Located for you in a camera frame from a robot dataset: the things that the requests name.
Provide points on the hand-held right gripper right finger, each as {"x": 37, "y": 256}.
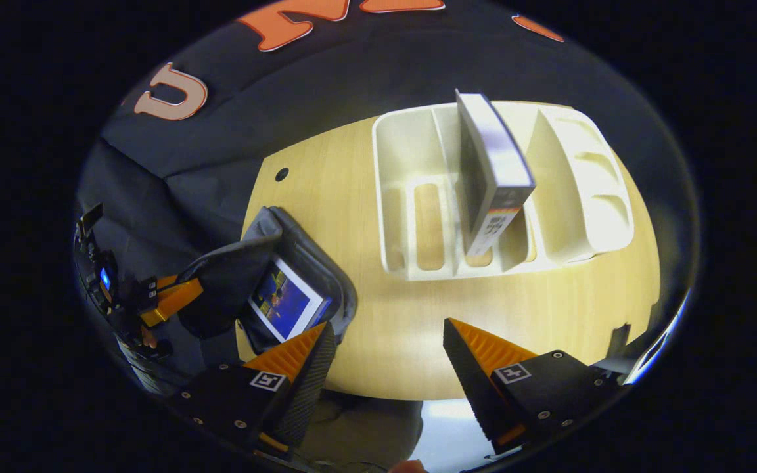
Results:
{"x": 467, "y": 381}

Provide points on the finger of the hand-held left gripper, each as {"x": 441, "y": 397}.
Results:
{"x": 171, "y": 303}
{"x": 167, "y": 282}

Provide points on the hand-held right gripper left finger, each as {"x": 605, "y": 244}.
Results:
{"x": 309, "y": 387}

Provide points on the grey schoolbag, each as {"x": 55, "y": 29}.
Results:
{"x": 227, "y": 282}

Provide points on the blue night picture book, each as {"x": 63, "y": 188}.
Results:
{"x": 286, "y": 302}

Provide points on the white portrait cover book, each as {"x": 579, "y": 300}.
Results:
{"x": 490, "y": 171}

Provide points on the white bookshelf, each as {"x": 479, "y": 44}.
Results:
{"x": 405, "y": 164}

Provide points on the person's khaki trousers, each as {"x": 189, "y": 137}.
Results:
{"x": 359, "y": 427}

